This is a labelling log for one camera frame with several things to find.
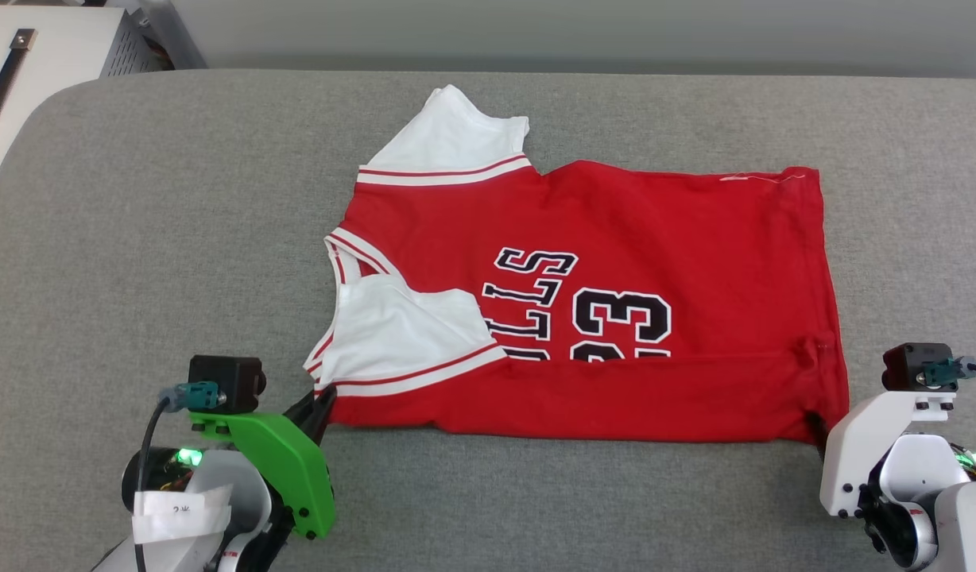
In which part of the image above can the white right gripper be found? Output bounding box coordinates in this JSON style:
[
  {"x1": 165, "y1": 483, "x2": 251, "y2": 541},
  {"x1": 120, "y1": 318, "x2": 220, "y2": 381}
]
[{"x1": 806, "y1": 391, "x2": 956, "y2": 519}]

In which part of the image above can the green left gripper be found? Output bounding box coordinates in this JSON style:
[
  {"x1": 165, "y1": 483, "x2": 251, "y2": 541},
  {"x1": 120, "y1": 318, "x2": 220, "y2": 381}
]
[{"x1": 190, "y1": 387, "x2": 338, "y2": 541}]

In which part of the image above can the red and white basketball jersey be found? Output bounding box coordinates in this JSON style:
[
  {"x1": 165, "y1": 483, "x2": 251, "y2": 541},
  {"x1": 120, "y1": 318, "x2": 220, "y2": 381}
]
[{"x1": 303, "y1": 84, "x2": 850, "y2": 444}]

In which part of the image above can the white cabinet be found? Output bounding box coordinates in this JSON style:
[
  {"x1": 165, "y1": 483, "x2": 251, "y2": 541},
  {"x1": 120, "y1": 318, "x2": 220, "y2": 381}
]
[{"x1": 0, "y1": 6, "x2": 167, "y2": 199}]

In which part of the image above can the white partition panel on stand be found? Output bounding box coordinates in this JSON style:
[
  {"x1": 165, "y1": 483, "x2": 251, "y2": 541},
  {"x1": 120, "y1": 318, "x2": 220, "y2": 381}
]
[{"x1": 138, "y1": 0, "x2": 976, "y2": 80}]

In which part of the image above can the black left camera cable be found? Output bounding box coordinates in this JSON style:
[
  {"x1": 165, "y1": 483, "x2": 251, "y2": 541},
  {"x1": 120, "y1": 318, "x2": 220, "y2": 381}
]
[{"x1": 134, "y1": 381, "x2": 220, "y2": 572}]

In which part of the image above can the black camera cable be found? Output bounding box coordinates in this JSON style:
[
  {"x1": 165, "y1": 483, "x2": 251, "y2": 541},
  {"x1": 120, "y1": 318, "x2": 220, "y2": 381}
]
[
  {"x1": 921, "y1": 357, "x2": 976, "y2": 388},
  {"x1": 134, "y1": 381, "x2": 220, "y2": 572}
]

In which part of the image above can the black right camera cable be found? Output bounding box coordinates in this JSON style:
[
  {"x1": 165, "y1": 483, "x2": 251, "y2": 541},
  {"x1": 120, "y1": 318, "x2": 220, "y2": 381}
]
[{"x1": 921, "y1": 357, "x2": 976, "y2": 388}]

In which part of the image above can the black cabinet handle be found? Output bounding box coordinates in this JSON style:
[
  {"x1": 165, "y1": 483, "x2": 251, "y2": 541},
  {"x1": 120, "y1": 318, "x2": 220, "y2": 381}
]
[{"x1": 0, "y1": 29, "x2": 37, "y2": 142}]

